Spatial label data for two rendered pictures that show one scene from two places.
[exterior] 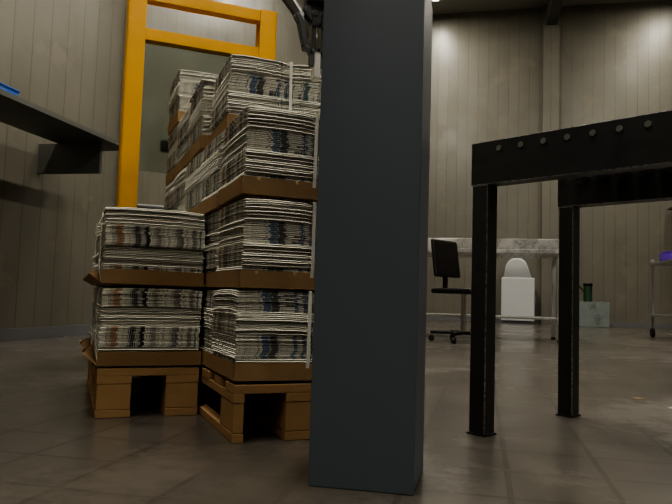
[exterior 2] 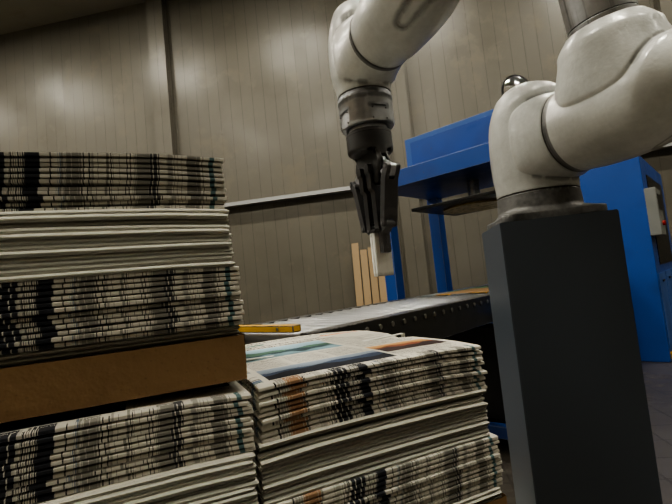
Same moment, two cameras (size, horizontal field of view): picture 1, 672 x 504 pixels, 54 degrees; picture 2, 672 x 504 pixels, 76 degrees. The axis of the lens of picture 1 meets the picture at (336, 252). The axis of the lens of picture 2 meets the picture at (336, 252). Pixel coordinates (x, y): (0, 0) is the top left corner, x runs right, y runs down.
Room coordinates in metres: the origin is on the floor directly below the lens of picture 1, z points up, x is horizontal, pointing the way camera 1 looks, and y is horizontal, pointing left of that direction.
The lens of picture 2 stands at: (1.82, 0.76, 0.92)
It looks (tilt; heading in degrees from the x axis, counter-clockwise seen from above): 4 degrees up; 267
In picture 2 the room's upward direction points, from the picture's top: 6 degrees counter-clockwise
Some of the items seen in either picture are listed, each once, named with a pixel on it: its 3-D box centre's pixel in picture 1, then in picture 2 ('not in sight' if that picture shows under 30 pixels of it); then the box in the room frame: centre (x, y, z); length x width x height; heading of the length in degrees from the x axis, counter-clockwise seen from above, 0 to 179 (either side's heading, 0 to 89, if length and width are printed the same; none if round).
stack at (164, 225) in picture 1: (139, 308); not in sight; (2.29, 0.67, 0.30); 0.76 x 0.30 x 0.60; 22
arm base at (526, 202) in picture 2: not in sight; (536, 210); (1.36, -0.10, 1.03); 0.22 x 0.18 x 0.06; 78
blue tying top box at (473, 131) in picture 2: not in sight; (468, 148); (0.82, -1.75, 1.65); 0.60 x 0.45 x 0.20; 134
